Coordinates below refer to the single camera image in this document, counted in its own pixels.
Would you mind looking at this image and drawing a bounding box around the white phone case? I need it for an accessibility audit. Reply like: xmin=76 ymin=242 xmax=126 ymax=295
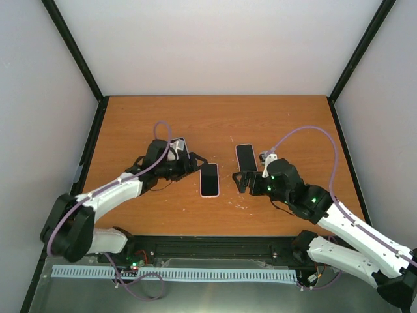
xmin=235 ymin=143 xmax=259 ymax=173

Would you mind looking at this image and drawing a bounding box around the pink phone case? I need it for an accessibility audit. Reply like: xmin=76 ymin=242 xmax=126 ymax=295
xmin=199 ymin=162 xmax=220 ymax=198

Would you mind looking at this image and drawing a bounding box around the black aluminium frame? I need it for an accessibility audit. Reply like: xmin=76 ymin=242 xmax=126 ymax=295
xmin=19 ymin=0 xmax=412 ymax=313

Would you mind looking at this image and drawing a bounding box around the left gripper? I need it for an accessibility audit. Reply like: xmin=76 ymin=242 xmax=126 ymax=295
xmin=156 ymin=151 xmax=207 ymax=181

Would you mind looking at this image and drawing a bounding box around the purple cable on base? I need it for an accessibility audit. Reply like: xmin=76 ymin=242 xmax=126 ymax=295
xmin=112 ymin=265 xmax=165 ymax=300

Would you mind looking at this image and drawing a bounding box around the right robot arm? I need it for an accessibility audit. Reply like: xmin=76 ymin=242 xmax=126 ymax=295
xmin=232 ymin=155 xmax=416 ymax=310

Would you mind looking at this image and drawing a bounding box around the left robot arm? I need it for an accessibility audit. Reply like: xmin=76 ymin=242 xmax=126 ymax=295
xmin=40 ymin=138 xmax=208 ymax=263

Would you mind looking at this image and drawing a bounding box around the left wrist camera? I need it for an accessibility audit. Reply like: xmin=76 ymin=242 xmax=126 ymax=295
xmin=167 ymin=138 xmax=187 ymax=161

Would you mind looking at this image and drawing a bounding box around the light blue phone case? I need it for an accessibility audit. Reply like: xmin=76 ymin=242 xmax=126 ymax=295
xmin=175 ymin=137 xmax=192 ymax=160

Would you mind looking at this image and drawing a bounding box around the light blue cable duct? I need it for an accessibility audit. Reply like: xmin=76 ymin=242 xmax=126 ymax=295
xmin=50 ymin=265 xmax=297 ymax=284

